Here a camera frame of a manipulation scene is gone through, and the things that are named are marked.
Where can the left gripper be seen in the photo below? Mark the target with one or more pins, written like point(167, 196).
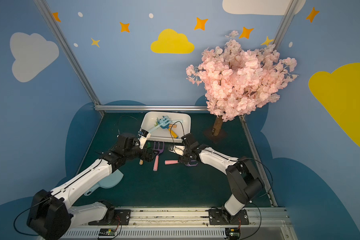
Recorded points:
point(148, 154)

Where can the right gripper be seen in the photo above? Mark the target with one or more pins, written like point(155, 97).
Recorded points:
point(185, 155)

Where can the purple fork pink handle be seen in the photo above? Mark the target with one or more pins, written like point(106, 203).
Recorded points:
point(188, 164)
point(159, 148)

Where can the light blue hand rake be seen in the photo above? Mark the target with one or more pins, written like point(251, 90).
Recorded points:
point(162, 124)

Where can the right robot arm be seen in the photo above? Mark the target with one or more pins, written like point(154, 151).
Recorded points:
point(254, 179)

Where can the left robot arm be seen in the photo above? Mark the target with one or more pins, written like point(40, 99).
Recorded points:
point(53, 213)

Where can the white plastic storage box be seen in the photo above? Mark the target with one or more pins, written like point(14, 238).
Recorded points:
point(180, 125)

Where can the light blue round plate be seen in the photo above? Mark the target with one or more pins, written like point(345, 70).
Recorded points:
point(107, 182)

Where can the pink blossom artificial tree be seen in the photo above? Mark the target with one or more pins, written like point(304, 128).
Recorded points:
point(237, 82)

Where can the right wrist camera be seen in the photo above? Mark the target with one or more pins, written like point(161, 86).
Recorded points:
point(177, 149)

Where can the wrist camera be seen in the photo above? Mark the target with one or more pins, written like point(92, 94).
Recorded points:
point(143, 137)
point(177, 149)

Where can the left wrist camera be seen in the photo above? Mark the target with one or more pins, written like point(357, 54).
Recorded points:
point(143, 137)

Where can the dark blue fork yellow handle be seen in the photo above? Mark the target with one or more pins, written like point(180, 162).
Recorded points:
point(173, 134)

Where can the aluminium back frame bar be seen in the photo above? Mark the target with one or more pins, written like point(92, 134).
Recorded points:
point(149, 108)

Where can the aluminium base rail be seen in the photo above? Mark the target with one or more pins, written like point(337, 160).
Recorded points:
point(188, 224)

